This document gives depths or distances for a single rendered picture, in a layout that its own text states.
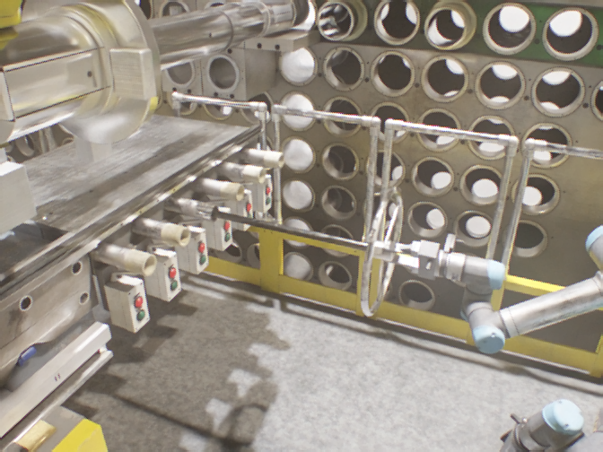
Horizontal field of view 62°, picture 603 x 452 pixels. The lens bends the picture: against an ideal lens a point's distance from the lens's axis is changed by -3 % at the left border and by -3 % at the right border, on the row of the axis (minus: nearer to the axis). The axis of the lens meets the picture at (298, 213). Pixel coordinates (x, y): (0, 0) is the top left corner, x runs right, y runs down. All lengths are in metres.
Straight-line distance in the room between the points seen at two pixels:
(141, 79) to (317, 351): 1.66
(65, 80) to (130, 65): 0.13
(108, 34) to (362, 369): 1.74
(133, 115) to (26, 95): 0.26
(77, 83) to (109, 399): 1.53
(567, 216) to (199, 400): 2.13
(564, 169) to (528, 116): 0.35
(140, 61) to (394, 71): 2.66
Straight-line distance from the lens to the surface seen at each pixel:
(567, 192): 3.08
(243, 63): 2.88
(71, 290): 1.59
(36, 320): 1.53
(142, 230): 1.67
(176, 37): 1.44
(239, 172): 2.02
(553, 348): 2.56
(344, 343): 2.50
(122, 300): 1.61
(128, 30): 1.17
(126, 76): 1.14
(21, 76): 1.05
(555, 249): 3.23
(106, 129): 1.29
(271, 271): 2.72
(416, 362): 2.45
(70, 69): 1.12
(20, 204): 1.34
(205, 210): 1.72
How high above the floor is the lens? 1.66
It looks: 28 degrees down
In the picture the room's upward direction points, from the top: straight up
